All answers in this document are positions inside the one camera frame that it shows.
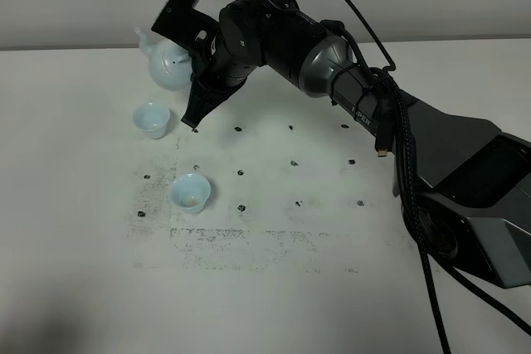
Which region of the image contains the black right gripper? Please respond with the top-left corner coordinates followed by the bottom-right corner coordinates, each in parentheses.
top-left (181, 0), bottom-right (266, 129)

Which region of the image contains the pale blue porcelain teapot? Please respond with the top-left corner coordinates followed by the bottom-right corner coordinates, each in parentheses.
top-left (134, 27), bottom-right (192, 91)

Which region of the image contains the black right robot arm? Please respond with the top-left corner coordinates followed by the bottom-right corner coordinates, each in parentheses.
top-left (174, 0), bottom-right (530, 288)

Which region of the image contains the far pale blue teacup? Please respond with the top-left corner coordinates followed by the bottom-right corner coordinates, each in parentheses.
top-left (133, 102), bottom-right (171, 139)

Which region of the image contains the pale blue teacup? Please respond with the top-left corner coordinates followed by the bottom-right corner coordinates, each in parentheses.
top-left (133, 102), bottom-right (171, 139)
top-left (168, 173), bottom-right (212, 214)

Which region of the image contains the near pale blue teacup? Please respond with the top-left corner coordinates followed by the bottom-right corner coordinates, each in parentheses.
top-left (168, 173), bottom-right (212, 214)

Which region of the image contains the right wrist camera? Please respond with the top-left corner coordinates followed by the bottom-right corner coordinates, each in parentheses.
top-left (151, 0), bottom-right (219, 56)

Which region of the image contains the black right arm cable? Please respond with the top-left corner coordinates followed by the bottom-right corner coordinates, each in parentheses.
top-left (194, 0), bottom-right (531, 354)

